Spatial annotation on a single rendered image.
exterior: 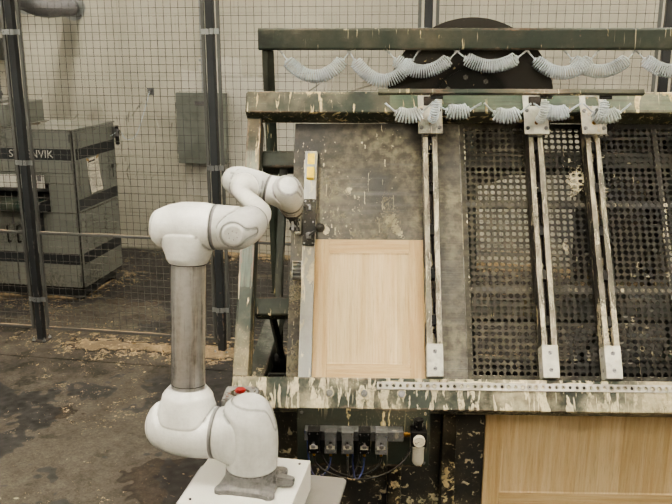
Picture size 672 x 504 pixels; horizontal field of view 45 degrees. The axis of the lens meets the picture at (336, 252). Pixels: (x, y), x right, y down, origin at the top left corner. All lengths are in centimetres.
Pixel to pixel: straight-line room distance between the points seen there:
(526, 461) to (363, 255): 109
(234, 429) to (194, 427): 12
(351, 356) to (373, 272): 35
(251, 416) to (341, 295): 97
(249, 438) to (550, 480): 159
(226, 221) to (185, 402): 55
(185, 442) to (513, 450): 154
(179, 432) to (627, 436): 190
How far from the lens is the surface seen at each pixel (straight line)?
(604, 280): 332
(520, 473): 355
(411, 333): 317
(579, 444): 354
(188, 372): 242
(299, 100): 345
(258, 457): 242
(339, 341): 316
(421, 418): 307
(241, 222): 225
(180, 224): 231
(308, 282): 320
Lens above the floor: 214
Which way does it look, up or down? 15 degrees down
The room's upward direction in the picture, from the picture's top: straight up
